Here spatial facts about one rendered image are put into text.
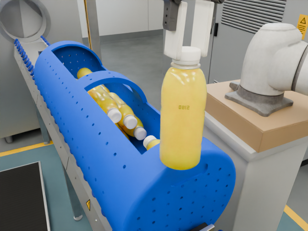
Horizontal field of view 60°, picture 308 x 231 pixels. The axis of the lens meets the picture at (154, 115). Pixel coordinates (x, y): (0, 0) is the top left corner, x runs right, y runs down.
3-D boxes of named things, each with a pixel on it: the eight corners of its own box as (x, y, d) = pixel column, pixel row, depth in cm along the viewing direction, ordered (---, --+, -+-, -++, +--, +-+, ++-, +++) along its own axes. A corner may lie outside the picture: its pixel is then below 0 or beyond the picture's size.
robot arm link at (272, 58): (248, 75, 106) (261, 17, 95) (297, 87, 96) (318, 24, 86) (231, 87, 94) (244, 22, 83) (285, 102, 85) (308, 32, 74)
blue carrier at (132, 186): (101, 94, 132) (95, 36, 118) (227, 226, 68) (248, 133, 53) (41, 108, 120) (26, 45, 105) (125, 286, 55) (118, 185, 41)
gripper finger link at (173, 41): (188, 2, 31) (183, 2, 31) (180, 60, 35) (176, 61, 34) (173, -1, 34) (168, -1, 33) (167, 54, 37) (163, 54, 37)
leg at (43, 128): (49, 140, 259) (34, 80, 226) (51, 143, 254) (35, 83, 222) (43, 142, 256) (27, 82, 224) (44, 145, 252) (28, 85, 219)
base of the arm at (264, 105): (244, 84, 113) (247, 71, 110) (294, 104, 97) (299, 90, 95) (214, 93, 103) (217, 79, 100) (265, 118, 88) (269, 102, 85)
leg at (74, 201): (81, 212, 186) (65, 139, 154) (83, 218, 182) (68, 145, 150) (73, 216, 184) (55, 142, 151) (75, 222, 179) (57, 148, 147)
